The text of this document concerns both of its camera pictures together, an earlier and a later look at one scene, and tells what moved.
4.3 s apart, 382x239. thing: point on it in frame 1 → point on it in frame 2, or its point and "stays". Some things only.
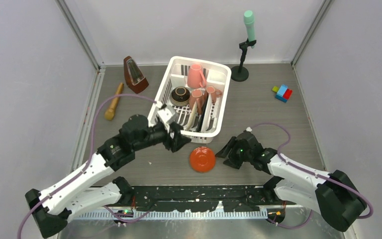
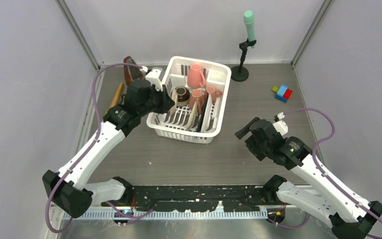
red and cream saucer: [191, 116] stays
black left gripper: [179, 140] → [166, 102]
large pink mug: [196, 78] stays
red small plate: [202, 159] → [174, 96]
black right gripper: [233, 144] → [256, 153]
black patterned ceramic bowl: [180, 96] stays
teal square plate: [199, 125] stays
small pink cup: [215, 93] stays
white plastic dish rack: [198, 90] stays
